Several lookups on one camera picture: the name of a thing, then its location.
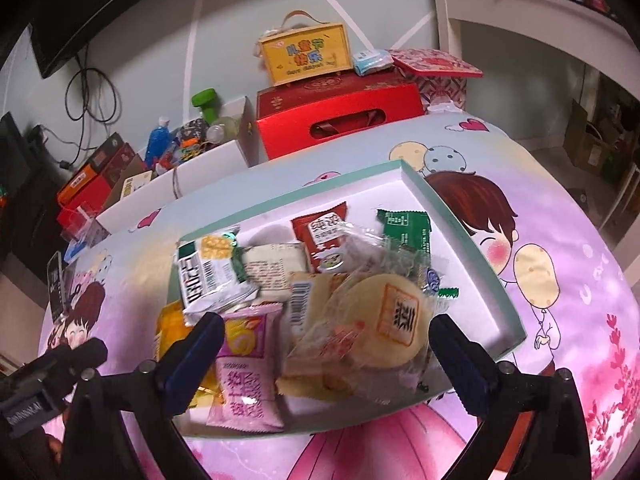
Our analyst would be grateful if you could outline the cream packet red triangle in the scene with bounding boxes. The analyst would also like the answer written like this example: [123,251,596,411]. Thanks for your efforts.
[242,242,308,303]

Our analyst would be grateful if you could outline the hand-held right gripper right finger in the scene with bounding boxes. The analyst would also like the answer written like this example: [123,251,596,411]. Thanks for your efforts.
[429,314,593,480]

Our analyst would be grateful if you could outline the white tray teal rim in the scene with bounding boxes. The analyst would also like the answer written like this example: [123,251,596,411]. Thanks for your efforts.
[172,159,527,442]

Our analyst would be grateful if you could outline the green dumbbell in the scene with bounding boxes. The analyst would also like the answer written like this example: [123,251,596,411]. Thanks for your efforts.
[191,89,223,123]

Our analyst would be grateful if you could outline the dark green snack packet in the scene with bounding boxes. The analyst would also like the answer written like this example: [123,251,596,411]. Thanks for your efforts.
[375,208,433,266]

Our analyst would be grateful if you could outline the red brown snack packet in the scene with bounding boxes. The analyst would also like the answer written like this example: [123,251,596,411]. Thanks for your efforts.
[291,201,351,273]

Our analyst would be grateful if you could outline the light blue tissue packet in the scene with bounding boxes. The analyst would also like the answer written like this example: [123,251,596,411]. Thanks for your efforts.
[352,49,396,76]

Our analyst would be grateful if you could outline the red cardboard box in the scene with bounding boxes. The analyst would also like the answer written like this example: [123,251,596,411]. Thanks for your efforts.
[56,142,146,233]

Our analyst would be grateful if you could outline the orange flat box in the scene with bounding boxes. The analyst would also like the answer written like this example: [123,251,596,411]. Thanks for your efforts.
[56,132,126,206]

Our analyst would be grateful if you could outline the small white yellow carton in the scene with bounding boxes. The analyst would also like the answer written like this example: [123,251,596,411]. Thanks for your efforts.
[120,170,153,196]

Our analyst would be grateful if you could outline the colourful snack bag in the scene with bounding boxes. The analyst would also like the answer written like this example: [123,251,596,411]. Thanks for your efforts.
[177,119,211,161]

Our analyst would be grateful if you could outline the red gift box with handle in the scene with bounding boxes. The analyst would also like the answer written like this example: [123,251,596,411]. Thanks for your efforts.
[256,72,426,161]

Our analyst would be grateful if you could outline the red patterned box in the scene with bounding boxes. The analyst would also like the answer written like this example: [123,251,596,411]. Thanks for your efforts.
[390,49,485,111]

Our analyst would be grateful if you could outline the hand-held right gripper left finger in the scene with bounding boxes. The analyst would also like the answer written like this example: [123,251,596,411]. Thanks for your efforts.
[60,311,226,480]

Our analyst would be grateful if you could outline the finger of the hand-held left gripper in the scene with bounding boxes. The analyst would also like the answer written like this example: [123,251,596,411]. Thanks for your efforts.
[45,337,108,387]

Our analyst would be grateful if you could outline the round cake packet brown label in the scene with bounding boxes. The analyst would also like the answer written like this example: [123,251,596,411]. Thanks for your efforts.
[320,272,436,401]

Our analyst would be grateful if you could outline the white cardboard box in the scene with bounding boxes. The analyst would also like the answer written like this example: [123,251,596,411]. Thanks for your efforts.
[95,95,261,233]

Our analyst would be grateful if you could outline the black cable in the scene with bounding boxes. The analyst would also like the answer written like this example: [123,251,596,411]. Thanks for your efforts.
[30,50,121,171]

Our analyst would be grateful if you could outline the green white snack packet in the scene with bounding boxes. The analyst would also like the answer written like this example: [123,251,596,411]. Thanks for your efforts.
[175,230,258,326]

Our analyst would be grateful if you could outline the brown cardboard box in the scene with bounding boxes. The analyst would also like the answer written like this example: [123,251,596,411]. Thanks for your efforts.
[562,100,626,176]

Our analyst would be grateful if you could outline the yellow snack packet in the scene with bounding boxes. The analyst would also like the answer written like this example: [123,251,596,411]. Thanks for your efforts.
[155,300,221,411]

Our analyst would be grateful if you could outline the pink snack packet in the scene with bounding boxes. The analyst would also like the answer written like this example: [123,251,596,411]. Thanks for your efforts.
[206,302,286,433]

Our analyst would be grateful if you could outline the clear plastic box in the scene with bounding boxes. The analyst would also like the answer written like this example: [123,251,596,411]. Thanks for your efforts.
[60,202,108,251]

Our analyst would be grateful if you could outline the clear bread packet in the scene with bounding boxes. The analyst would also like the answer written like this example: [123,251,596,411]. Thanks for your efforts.
[277,272,351,396]

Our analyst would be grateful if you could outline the blue plastic bag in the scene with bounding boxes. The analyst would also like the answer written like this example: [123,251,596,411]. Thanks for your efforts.
[146,116,173,168]

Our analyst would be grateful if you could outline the black television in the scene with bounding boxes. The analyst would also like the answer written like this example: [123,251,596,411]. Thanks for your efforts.
[30,0,241,78]

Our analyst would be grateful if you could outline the white shelf unit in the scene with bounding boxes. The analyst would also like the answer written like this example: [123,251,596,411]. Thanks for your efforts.
[432,0,640,241]

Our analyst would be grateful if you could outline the small yellow gift box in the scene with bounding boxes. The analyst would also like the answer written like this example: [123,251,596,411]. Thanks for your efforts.
[257,10,353,86]

